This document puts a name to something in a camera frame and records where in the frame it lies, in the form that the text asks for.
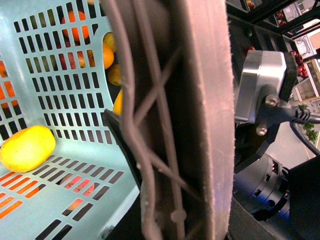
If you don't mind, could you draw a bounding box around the grey basket handle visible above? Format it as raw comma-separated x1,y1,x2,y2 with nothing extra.
101,0,235,240

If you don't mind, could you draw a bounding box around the light teal plastic basket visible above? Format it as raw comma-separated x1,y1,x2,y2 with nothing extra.
0,0,139,240

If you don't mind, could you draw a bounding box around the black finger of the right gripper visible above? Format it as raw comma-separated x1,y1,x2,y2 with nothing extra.
102,109,142,188

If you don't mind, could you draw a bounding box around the black metal shelf rack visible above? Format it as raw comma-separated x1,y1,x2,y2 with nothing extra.
226,0,320,79

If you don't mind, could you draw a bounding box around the black camera cable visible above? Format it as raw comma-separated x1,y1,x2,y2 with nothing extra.
264,97,320,157

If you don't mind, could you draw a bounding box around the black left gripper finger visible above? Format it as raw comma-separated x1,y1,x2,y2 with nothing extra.
288,156,320,240

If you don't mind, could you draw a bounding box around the yellow lemon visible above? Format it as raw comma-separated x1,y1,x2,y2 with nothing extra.
0,125,56,173

